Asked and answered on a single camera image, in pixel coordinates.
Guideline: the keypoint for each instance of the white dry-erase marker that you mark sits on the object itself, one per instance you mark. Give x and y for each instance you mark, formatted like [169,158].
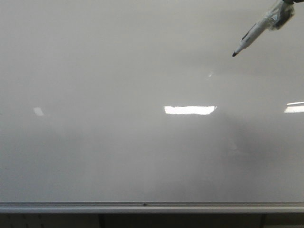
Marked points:
[273,19]

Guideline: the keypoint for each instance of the white whiteboard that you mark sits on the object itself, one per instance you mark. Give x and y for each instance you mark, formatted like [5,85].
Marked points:
[142,100]

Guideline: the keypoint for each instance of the aluminium whiteboard tray rail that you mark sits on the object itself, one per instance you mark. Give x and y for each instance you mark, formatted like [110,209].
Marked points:
[152,207]

